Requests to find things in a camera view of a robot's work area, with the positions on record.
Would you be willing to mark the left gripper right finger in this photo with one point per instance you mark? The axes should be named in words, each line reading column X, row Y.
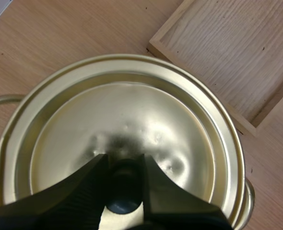
column 177, row 203

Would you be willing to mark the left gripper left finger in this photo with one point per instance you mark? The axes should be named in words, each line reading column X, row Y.
column 60, row 201

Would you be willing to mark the gold lid with black knob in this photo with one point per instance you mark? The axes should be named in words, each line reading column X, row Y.
column 122, row 129

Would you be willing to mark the shallow wooden tray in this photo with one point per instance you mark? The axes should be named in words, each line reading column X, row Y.
column 227, row 55

